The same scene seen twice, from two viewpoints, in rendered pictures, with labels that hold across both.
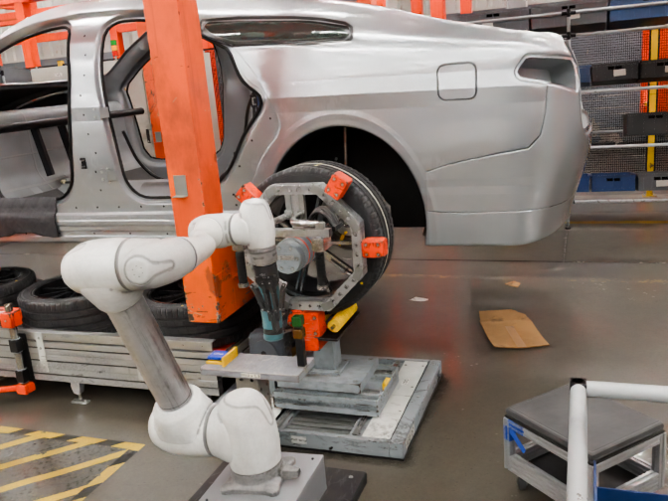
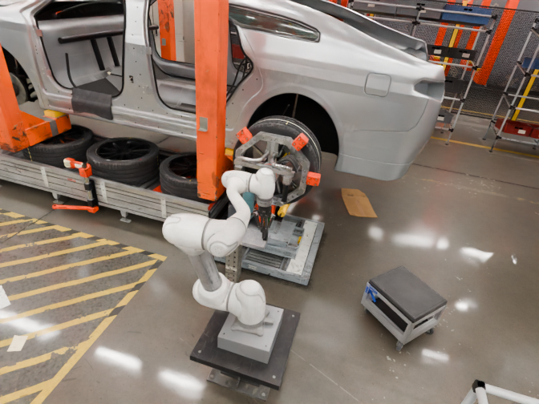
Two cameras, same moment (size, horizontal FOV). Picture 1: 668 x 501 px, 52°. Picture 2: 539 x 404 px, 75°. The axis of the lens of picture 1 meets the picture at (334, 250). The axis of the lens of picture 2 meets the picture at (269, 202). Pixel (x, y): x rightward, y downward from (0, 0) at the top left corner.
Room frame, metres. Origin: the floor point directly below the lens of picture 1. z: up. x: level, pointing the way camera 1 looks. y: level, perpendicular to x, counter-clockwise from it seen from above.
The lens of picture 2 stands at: (0.47, 0.42, 2.02)
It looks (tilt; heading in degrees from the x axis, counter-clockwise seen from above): 32 degrees down; 353
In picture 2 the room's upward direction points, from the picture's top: 6 degrees clockwise
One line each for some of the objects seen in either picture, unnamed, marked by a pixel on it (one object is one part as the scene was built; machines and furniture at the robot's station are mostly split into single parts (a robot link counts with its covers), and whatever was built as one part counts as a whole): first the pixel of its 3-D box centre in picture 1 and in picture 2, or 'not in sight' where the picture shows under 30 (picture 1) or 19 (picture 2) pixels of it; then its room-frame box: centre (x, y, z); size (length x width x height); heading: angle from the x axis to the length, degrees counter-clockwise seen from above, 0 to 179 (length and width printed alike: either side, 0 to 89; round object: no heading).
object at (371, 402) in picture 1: (337, 386); (272, 236); (2.92, 0.04, 0.13); 0.50 x 0.36 x 0.10; 69
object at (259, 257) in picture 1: (262, 254); (265, 199); (2.12, 0.23, 1.00); 0.09 x 0.09 x 0.06
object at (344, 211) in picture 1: (302, 247); (270, 170); (2.77, 0.13, 0.85); 0.54 x 0.07 x 0.54; 69
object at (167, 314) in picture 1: (199, 308); (196, 176); (3.47, 0.75, 0.39); 0.66 x 0.66 x 0.24
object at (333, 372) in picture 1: (326, 348); (270, 217); (2.93, 0.07, 0.32); 0.40 x 0.30 x 0.28; 69
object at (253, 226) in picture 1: (253, 223); (262, 182); (2.13, 0.25, 1.10); 0.13 x 0.11 x 0.16; 70
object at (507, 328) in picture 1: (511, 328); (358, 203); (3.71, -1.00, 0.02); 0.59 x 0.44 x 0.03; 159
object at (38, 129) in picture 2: not in sight; (41, 119); (3.93, 2.26, 0.69); 0.52 x 0.17 x 0.35; 159
